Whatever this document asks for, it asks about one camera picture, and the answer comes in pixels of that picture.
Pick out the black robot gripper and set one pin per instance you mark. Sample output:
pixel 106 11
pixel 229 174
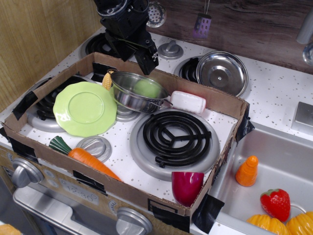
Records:
pixel 126 28

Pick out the light green toy broccoli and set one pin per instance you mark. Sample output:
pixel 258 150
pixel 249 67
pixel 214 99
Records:
pixel 147 89

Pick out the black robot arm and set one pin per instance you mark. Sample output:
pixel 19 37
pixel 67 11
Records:
pixel 125 23

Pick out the stainless steel pot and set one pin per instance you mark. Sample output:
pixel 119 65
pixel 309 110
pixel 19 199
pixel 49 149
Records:
pixel 122 91

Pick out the steel pot lid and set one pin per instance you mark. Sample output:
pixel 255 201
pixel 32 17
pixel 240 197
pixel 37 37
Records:
pixel 224 71

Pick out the back grey stove knob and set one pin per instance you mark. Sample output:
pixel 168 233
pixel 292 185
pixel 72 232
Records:
pixel 170 51

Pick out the grey stove knob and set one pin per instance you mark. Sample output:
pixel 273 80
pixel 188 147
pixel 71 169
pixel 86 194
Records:
pixel 97 146
pixel 126 115
pixel 170 51

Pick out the back left black burner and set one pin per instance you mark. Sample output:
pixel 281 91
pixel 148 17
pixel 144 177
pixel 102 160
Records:
pixel 97 43

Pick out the black burner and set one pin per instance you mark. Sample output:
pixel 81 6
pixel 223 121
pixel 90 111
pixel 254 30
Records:
pixel 97 43
pixel 173 141
pixel 187 69
pixel 41 116

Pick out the yellow toy corn cob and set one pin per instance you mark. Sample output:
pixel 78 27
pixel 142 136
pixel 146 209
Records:
pixel 107 80

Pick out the hanging metal strainer ladle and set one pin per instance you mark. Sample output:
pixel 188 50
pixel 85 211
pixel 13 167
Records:
pixel 157 14

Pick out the back right black burner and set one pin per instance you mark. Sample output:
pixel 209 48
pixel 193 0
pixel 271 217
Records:
pixel 187 69

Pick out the middle grey stove knob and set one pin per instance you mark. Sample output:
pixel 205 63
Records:
pixel 126 115

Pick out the hanging purple spatula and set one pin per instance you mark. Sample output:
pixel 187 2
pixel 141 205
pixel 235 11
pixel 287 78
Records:
pixel 203 22

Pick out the light green plate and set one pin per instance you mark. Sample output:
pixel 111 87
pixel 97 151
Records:
pixel 85 109

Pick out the front right black burner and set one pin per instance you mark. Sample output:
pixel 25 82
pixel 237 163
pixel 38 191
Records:
pixel 173 141

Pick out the front grey stove knob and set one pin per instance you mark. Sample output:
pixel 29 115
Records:
pixel 97 146

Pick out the front left black burner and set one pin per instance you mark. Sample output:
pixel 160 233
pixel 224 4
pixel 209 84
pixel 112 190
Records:
pixel 41 116

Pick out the dark red cup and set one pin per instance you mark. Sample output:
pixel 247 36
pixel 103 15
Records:
pixel 186 186

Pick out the small orange toy carrot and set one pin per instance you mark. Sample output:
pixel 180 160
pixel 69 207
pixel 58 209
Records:
pixel 247 173

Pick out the left oven control knob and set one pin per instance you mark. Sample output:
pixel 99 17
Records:
pixel 25 173

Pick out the oven control knob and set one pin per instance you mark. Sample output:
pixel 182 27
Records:
pixel 25 173
pixel 131 222

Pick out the right oven control knob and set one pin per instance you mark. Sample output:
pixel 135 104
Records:
pixel 131 222

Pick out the silver faucet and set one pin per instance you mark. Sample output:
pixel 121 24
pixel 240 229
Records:
pixel 305 37

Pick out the red toy strawberry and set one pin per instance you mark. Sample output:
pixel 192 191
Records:
pixel 276 202

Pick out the left orange toy pumpkin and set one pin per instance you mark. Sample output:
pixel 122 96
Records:
pixel 268 223

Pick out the orange toy pumpkin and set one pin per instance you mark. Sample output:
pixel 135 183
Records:
pixel 302 224
pixel 268 223

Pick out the orange object bottom left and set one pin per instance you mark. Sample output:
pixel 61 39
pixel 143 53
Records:
pixel 7 229

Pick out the right orange toy pumpkin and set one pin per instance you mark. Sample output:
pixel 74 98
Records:
pixel 302 224

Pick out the silver oven door handle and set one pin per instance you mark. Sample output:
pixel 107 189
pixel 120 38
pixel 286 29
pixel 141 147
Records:
pixel 63 214

